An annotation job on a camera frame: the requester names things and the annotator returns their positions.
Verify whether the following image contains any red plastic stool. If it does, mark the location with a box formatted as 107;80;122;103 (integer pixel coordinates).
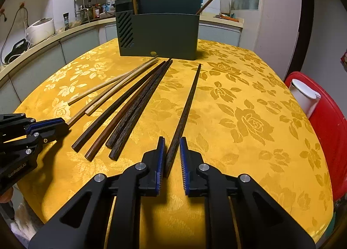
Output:
284;71;347;203

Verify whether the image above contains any black handheld appliance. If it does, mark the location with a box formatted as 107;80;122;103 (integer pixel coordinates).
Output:
3;38;30;64

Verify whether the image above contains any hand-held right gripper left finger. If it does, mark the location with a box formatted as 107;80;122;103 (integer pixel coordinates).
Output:
28;136;166;249

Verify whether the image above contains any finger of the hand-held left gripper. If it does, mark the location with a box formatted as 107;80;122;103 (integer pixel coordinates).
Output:
0;113;67;137
0;124;69;163

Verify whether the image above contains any yellow floral tablecloth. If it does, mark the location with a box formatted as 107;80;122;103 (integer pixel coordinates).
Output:
12;38;334;249

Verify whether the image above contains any kitchen counter cabinet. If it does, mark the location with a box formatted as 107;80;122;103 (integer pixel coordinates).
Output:
0;12;243;108

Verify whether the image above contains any white rice cooker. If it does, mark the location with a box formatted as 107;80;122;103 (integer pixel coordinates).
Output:
25;17;56;46

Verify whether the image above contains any white cup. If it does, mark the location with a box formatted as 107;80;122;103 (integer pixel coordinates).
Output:
289;79;322;119

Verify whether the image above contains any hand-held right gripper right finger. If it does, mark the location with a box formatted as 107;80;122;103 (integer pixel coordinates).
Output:
180;136;316;249

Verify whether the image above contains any dark green utensil holder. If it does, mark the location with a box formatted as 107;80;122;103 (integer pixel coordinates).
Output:
115;0;203;61

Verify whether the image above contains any dark brown wooden chopstick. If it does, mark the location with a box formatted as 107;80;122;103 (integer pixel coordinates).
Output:
72;61;166;153

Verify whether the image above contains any dark grained wooden chopstick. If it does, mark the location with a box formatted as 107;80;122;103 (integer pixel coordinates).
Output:
105;58;172;149
109;60;174;161
164;63;201;178

